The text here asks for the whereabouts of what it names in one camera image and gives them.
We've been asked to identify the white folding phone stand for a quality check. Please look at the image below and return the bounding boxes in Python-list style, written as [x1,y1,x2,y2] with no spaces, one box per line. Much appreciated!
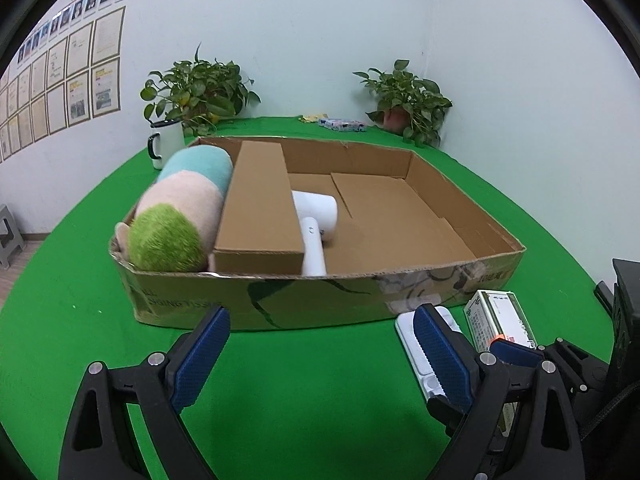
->
[395,311,444,401]

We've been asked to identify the green white medicine box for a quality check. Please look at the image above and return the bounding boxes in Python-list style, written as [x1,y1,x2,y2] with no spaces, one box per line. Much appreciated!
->
[463,289,537,353]

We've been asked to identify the white hair dryer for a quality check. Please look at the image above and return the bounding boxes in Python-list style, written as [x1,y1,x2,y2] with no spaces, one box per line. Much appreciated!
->
[292,191,338,276]

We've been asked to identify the large flat cardboard tray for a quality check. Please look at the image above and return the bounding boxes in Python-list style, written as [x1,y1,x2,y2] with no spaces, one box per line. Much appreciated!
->
[110,136,525,330]

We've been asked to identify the grey plastic stool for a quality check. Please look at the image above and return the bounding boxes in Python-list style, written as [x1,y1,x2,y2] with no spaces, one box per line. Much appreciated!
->
[0,204,25,269]

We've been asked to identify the pastel plush pillow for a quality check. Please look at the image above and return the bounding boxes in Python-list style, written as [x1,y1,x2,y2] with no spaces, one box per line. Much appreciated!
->
[115,144,233,273]

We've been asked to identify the long brown cardboard box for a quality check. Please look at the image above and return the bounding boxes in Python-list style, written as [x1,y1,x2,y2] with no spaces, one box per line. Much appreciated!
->
[214,141,304,275]

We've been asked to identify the right potted green plant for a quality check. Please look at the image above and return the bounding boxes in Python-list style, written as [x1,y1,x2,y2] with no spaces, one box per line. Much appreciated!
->
[354,58,452,146]

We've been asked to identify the potted green plant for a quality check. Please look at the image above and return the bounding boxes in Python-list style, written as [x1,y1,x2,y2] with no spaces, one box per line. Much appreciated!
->
[140,53,260,136]
[354,58,452,146]

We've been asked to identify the patterned tissue pack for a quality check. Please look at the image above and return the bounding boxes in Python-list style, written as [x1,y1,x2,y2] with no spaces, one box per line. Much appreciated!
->
[318,117,367,132]

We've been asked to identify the yellow item on table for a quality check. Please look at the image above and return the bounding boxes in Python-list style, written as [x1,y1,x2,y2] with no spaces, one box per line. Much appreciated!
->
[298,114,328,124]

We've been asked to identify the left potted green plant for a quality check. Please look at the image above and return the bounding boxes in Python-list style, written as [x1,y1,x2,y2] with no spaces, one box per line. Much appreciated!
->
[140,53,260,136]

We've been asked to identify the white mug black handle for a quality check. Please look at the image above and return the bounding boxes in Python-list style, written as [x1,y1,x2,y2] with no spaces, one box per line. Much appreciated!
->
[146,119,186,170]

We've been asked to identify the framed certificates on wall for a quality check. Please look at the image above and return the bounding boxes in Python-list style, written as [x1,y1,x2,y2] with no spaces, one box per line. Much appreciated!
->
[1,0,127,159]

